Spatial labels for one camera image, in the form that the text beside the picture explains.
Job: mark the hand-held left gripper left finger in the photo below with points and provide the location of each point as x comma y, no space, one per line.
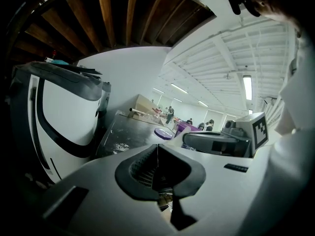
98,205

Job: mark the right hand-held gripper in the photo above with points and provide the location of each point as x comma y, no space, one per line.
259,131

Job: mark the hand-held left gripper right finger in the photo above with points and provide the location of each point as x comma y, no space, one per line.
221,193

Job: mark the purple plastic tub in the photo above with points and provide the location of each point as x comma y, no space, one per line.
189,126

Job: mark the white plastic spoon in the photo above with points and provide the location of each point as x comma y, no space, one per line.
180,135

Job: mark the purple round lid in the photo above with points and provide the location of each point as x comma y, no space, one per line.
163,133

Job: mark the clear plastic bottle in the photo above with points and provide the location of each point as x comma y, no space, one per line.
152,117

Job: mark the open cardboard box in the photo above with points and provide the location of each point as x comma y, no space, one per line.
145,102

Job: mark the black washing machine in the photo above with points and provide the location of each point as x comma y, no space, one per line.
133,131

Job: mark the metal rod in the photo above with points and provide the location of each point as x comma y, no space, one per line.
136,110

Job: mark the person in grey shirt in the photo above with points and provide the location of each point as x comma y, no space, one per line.
295,156

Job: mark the teal flat packet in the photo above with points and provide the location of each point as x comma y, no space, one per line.
61,62

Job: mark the person's head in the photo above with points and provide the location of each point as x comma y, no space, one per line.
270,6

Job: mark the brown wooden staircase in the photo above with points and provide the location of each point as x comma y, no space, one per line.
105,13

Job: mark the black head-worn camera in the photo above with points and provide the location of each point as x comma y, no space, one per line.
235,2

